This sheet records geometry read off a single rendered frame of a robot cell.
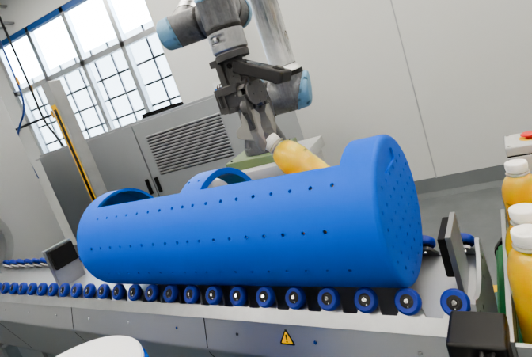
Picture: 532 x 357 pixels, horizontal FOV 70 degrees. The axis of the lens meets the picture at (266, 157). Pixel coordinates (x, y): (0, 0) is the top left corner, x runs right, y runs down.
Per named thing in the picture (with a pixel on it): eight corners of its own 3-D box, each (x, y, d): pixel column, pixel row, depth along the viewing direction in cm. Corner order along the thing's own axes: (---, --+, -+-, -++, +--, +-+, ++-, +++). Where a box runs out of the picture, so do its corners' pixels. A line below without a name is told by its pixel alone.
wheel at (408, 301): (393, 290, 68) (389, 290, 67) (418, 286, 66) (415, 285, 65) (400, 317, 66) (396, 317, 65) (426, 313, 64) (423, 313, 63)
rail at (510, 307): (503, 221, 82) (500, 208, 82) (507, 221, 82) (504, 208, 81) (511, 360, 50) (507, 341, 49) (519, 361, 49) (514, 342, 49)
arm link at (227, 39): (248, 24, 78) (226, 26, 72) (256, 47, 79) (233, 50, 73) (221, 37, 83) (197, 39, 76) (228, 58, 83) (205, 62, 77)
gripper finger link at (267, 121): (262, 143, 88) (246, 108, 85) (284, 138, 85) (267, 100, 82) (256, 150, 85) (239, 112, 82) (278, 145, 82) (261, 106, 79)
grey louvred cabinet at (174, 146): (139, 271, 396) (84, 141, 371) (337, 244, 308) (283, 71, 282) (101, 304, 348) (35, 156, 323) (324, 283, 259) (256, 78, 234)
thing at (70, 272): (82, 273, 149) (66, 238, 146) (88, 273, 147) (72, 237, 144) (58, 289, 141) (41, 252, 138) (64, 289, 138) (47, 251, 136)
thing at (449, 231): (456, 269, 75) (441, 212, 73) (469, 269, 74) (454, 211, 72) (452, 301, 67) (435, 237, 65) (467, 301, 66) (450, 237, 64)
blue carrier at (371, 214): (168, 250, 134) (134, 176, 128) (430, 234, 86) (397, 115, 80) (101, 304, 111) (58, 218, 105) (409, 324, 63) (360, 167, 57)
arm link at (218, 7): (231, -27, 79) (216, -36, 71) (248, 26, 81) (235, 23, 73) (198, -12, 81) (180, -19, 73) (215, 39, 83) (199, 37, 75)
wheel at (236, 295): (231, 290, 89) (226, 290, 87) (245, 282, 87) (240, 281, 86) (236, 309, 86) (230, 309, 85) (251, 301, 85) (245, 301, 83)
